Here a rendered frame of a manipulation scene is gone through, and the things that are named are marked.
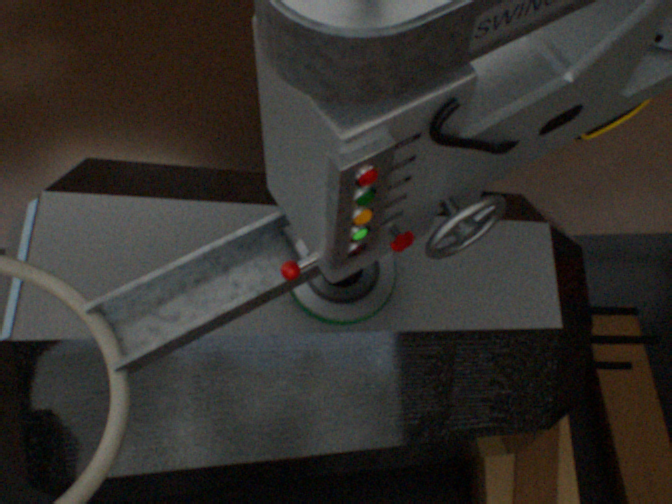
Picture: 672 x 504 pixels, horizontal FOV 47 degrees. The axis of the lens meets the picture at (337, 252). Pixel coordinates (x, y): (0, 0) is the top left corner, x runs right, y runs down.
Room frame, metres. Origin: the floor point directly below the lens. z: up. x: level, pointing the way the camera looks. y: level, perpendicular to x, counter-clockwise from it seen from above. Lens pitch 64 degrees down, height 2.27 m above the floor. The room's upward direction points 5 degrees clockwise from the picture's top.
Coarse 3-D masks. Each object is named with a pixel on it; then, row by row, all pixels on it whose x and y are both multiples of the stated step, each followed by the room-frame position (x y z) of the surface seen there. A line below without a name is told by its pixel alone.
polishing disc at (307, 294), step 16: (304, 256) 0.66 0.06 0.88; (384, 256) 0.67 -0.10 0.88; (368, 272) 0.64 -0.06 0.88; (384, 272) 0.64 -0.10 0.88; (304, 288) 0.59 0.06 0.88; (320, 288) 0.59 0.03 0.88; (336, 288) 0.60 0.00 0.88; (352, 288) 0.60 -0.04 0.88; (368, 288) 0.60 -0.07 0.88; (384, 288) 0.60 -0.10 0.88; (304, 304) 0.56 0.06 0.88; (320, 304) 0.56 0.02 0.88; (336, 304) 0.56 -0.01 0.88; (352, 304) 0.56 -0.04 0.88; (368, 304) 0.57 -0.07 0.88; (336, 320) 0.53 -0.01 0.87
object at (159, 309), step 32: (256, 224) 0.60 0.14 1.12; (288, 224) 0.63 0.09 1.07; (192, 256) 0.53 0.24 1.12; (224, 256) 0.55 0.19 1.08; (256, 256) 0.56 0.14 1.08; (288, 256) 0.57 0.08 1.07; (128, 288) 0.46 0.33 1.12; (160, 288) 0.48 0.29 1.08; (192, 288) 0.49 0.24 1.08; (224, 288) 0.50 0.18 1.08; (256, 288) 0.50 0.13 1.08; (288, 288) 0.50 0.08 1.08; (128, 320) 0.42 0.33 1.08; (160, 320) 0.43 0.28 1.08; (192, 320) 0.43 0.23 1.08; (224, 320) 0.43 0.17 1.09; (128, 352) 0.37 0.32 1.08; (160, 352) 0.37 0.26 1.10
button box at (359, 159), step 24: (384, 144) 0.51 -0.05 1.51; (336, 168) 0.48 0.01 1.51; (360, 168) 0.49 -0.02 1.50; (384, 168) 0.51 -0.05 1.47; (336, 192) 0.47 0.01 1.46; (384, 192) 0.51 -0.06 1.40; (336, 216) 0.47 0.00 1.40; (336, 240) 0.47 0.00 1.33; (360, 240) 0.50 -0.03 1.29; (336, 264) 0.47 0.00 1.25
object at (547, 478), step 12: (552, 432) 0.51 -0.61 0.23; (540, 444) 0.47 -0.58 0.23; (552, 444) 0.48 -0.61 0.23; (516, 456) 0.44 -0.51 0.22; (528, 456) 0.44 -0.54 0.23; (540, 456) 0.44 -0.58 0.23; (552, 456) 0.45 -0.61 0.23; (516, 468) 0.41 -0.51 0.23; (528, 468) 0.41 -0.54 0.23; (540, 468) 0.41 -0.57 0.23; (552, 468) 0.41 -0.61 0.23; (516, 480) 0.38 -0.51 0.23; (528, 480) 0.38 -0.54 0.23; (540, 480) 0.38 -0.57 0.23; (552, 480) 0.38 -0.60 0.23; (516, 492) 0.35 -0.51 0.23; (528, 492) 0.35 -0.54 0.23; (540, 492) 0.35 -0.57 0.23; (552, 492) 0.35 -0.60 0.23
